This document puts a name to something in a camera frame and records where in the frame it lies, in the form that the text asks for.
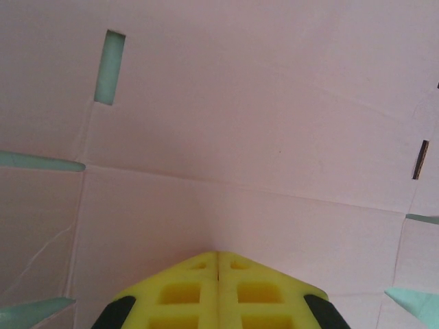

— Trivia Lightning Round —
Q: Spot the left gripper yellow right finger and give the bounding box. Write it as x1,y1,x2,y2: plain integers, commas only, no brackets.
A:
217,251,348,329

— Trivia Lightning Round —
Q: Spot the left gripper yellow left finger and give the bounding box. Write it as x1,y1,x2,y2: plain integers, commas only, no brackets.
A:
97,251,220,329

